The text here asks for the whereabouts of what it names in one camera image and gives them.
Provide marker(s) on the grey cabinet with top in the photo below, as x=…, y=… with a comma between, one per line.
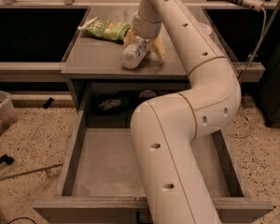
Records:
x=99, y=56

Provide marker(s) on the grey open top drawer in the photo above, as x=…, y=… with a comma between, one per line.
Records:
x=100, y=182

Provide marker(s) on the black clamp tool on floor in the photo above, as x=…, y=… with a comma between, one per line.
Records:
x=6, y=159

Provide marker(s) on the clear plastic bottle white cap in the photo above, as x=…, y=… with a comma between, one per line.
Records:
x=134, y=53

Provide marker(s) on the thin wooden stick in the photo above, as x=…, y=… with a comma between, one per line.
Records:
x=43, y=169

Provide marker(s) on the small black block on floor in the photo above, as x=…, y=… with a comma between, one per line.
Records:
x=47, y=104

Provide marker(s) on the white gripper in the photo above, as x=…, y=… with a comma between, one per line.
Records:
x=146, y=27

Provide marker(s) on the white ceramic bowl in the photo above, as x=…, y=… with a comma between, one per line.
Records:
x=204, y=28

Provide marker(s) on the green chip bag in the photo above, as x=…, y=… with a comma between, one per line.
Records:
x=107, y=30

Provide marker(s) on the clear plastic storage bin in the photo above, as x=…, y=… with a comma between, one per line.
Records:
x=8, y=114

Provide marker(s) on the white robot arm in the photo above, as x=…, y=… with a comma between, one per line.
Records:
x=163, y=128

